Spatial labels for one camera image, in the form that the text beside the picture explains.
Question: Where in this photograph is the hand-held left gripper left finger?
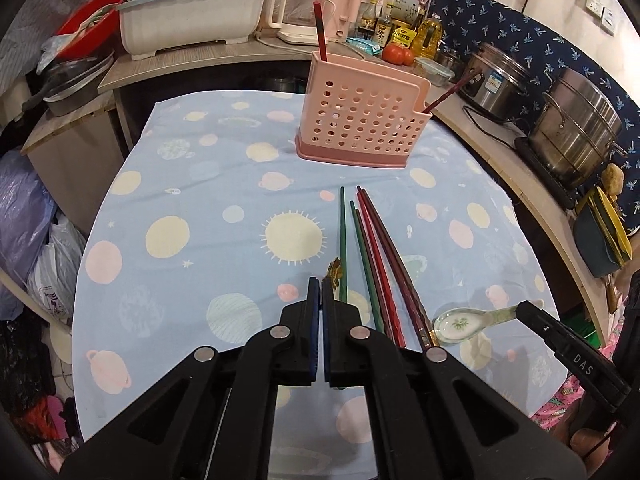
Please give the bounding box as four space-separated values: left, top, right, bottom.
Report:
59 276 321 480

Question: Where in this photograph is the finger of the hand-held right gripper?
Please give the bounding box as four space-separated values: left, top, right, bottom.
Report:
516 299 632 414

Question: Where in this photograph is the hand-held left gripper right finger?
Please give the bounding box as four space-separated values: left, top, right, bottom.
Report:
322 277 586 480

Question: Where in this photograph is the green chopstick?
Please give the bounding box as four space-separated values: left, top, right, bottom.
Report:
339 186 349 306
349 200 386 336

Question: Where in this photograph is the dark brown chopstick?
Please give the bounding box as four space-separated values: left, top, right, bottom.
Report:
360 189 442 351

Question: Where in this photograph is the white floral ceramic spoon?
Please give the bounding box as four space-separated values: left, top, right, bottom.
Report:
432 299 545 347

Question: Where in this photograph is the pink perforated utensil holder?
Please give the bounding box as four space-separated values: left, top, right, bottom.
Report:
295 50 433 170

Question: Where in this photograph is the dark twisted chopstick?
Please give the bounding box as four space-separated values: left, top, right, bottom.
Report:
422 70 482 115

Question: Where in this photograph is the red and black chopstick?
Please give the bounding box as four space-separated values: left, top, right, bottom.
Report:
313 1 329 62

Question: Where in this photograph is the person's right hand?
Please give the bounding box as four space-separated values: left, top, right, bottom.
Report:
570 430 610 467

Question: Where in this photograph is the pink patterned clothing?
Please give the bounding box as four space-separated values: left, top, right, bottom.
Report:
530 342 616 433

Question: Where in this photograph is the green and yellow dustpan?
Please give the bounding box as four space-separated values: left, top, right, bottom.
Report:
574 185 633 277

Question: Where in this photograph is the brown potato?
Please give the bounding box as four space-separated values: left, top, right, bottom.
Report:
601 162 624 197

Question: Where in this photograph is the curved wooden counter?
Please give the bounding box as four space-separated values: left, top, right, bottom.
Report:
430 92 616 346

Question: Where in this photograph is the black induction cooker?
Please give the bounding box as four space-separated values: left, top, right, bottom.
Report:
514 136 593 211

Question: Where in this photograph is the blue planet-print tablecloth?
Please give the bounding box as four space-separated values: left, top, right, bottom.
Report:
70 89 561 480

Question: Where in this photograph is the large steel pot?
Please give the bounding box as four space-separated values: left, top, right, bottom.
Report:
527 67 628 190

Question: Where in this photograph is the white plastic bag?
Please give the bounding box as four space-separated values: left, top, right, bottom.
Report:
27 212 87 321

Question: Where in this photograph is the steel rice cooker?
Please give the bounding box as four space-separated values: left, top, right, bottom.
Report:
460 41 532 123

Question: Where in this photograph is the glass food container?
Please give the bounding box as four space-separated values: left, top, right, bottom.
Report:
414 56 455 87

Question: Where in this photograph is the dark cloth pile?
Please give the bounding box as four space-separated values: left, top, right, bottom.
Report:
0 317 83 466

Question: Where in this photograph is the blue snack packet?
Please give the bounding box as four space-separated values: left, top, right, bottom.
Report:
346 36 385 57

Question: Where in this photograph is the grey wooden counter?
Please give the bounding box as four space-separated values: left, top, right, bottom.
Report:
97 35 321 95

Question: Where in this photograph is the wooden cabinet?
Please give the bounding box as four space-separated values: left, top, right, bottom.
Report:
21 105 123 233

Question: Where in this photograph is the small steel pot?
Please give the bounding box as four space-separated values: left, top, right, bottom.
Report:
440 49 467 81

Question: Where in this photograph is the labelled sauce bottle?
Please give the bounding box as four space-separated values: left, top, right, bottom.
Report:
375 2 396 46

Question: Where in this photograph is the yellow seasoning packet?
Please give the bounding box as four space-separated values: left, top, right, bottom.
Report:
392 22 418 46

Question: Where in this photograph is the purple plastic bag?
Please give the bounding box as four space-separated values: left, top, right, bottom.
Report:
0 149 57 311

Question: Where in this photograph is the cooking oil bottle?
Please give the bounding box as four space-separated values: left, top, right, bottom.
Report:
416 14 445 59

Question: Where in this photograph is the pink electric kettle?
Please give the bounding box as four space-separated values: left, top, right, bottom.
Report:
325 0 364 43

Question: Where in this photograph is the glass electric kettle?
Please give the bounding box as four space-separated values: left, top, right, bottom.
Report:
264 0 332 45

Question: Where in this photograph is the navy leaf-print cloth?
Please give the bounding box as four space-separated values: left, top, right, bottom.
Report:
429 0 640 201

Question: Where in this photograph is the white dish drainer basin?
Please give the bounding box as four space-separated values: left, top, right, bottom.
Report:
117 0 269 60

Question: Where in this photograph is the white and green carton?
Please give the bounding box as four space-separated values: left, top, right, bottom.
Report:
384 0 420 25

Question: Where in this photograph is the black frying pan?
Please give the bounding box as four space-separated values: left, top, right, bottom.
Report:
22 52 115 117

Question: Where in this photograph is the red plastic basin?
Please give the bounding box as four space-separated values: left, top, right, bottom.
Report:
54 0 123 61

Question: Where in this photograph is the grey striped cloth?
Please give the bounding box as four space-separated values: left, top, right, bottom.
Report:
0 0 91 96

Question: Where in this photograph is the black power cord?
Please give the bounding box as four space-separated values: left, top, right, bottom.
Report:
462 105 531 141

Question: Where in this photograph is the white wall socket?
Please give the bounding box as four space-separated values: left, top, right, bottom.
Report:
587 0 617 36

